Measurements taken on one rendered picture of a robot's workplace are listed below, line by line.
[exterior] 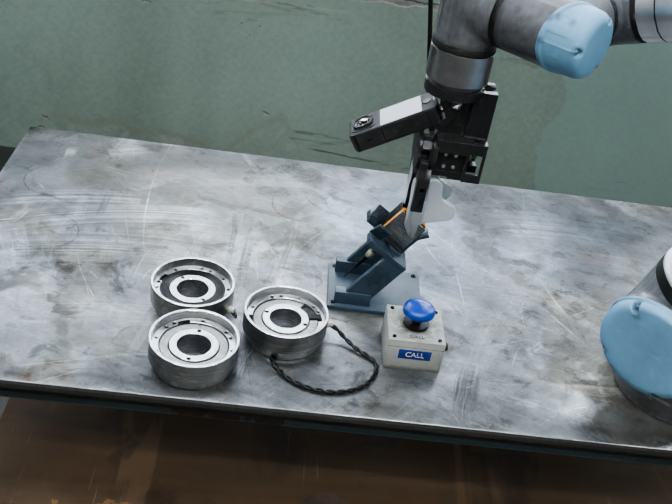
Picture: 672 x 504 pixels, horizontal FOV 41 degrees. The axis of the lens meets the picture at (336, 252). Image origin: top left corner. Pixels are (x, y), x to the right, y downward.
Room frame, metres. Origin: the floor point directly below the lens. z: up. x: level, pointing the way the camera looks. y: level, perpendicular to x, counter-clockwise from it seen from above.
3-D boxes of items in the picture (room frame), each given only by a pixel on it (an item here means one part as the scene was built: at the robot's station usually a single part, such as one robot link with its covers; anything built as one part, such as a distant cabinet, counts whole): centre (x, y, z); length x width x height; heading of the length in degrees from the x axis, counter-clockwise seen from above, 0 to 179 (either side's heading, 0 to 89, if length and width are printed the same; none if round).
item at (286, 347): (0.87, 0.05, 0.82); 0.10 x 0.10 x 0.04
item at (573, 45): (0.95, -0.20, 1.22); 0.11 x 0.11 x 0.08; 53
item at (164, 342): (0.79, 0.15, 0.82); 0.08 x 0.08 x 0.02
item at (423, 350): (0.88, -0.12, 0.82); 0.08 x 0.07 x 0.05; 95
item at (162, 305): (0.90, 0.17, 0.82); 0.10 x 0.10 x 0.04
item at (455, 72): (1.00, -0.11, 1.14); 0.08 x 0.08 x 0.05
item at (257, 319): (0.87, 0.05, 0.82); 0.08 x 0.08 x 0.02
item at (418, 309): (0.88, -0.11, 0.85); 0.04 x 0.04 x 0.05
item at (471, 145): (1.00, -0.11, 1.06); 0.09 x 0.08 x 0.12; 94
